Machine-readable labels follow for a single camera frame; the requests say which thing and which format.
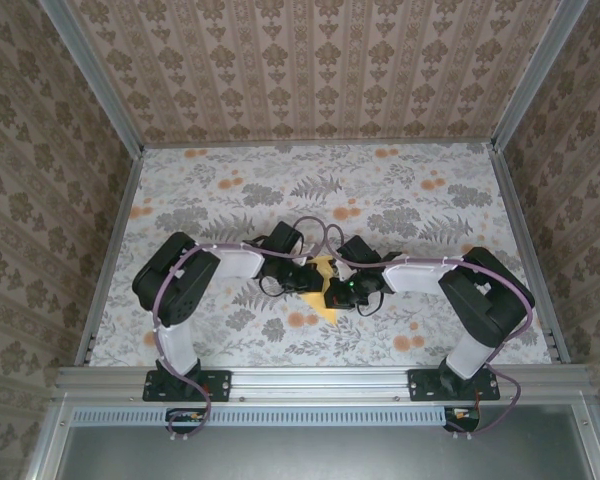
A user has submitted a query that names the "aluminium table side rail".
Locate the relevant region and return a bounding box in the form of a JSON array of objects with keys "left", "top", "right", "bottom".
[
  {"left": 74, "top": 148, "right": 145, "bottom": 369},
  {"left": 488, "top": 143, "right": 570, "bottom": 366}
]

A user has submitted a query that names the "black connector board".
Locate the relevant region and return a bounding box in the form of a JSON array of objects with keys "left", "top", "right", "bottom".
[
  {"left": 165, "top": 406, "right": 207, "bottom": 434},
  {"left": 442, "top": 406, "right": 482, "bottom": 434}
]

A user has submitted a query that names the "white slotted cable duct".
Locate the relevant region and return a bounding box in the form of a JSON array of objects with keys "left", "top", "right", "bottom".
[{"left": 72, "top": 405, "right": 482, "bottom": 428}]

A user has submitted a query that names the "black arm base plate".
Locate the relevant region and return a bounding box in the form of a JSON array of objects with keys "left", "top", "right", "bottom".
[
  {"left": 407, "top": 368, "right": 501, "bottom": 403},
  {"left": 142, "top": 368, "right": 232, "bottom": 403}
]

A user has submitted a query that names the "aluminium corner post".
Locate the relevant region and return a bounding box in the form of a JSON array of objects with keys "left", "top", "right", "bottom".
[
  {"left": 36, "top": 0, "right": 147, "bottom": 157},
  {"left": 490, "top": 0, "right": 590, "bottom": 154}
]

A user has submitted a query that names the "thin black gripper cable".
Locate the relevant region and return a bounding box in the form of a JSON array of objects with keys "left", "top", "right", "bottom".
[
  {"left": 257, "top": 274, "right": 287, "bottom": 299},
  {"left": 356, "top": 294, "right": 385, "bottom": 319}
]

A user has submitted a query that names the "grey metal sheet panel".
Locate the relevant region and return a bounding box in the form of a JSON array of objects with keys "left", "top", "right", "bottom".
[{"left": 57, "top": 404, "right": 594, "bottom": 480}]

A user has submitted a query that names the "yellow cloth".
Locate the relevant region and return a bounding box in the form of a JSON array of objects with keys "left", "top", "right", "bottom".
[{"left": 299, "top": 254, "right": 342, "bottom": 327}]

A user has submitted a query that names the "aluminium frame beam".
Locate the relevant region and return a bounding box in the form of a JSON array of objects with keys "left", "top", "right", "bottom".
[{"left": 54, "top": 364, "right": 590, "bottom": 402}]

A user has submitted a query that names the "floral table cover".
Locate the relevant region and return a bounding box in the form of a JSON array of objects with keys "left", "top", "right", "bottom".
[{"left": 87, "top": 142, "right": 555, "bottom": 369}]

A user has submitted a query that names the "aluminium lower frame bar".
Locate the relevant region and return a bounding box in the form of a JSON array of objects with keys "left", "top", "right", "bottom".
[
  {"left": 572, "top": 393, "right": 600, "bottom": 480},
  {"left": 23, "top": 393, "right": 70, "bottom": 480}
]

